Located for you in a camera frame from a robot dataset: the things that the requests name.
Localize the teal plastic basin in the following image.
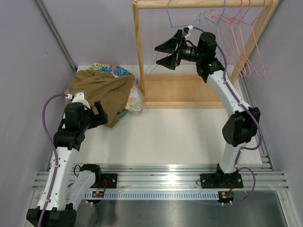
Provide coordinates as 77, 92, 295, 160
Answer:
117, 109, 128, 118

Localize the wooden clothes rack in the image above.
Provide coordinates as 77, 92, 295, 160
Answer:
131, 0, 278, 110

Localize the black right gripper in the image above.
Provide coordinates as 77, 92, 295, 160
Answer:
155, 30, 203, 71

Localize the yellow lemon print skirt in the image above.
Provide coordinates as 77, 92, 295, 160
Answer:
87, 62, 112, 72

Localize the blue floral skirt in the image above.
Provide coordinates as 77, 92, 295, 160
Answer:
103, 65, 131, 77

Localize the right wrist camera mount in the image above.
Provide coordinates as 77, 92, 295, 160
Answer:
182, 25, 193, 39

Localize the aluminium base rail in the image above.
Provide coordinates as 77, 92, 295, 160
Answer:
33, 164, 291, 201

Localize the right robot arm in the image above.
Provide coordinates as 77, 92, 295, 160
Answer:
154, 27, 260, 189

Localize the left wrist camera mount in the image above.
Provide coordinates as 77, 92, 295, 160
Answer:
66, 91, 91, 109

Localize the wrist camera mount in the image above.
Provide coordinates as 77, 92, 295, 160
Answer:
66, 91, 91, 109
182, 25, 193, 39

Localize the blue wire hanger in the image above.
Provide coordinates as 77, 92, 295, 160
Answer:
191, 0, 227, 46
145, 0, 182, 76

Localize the brown pleated skirt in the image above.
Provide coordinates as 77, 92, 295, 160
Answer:
68, 70, 135, 128

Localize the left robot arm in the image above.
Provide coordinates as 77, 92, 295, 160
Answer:
26, 102, 108, 227

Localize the pastel floral skirt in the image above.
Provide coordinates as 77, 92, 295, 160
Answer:
125, 79, 143, 114

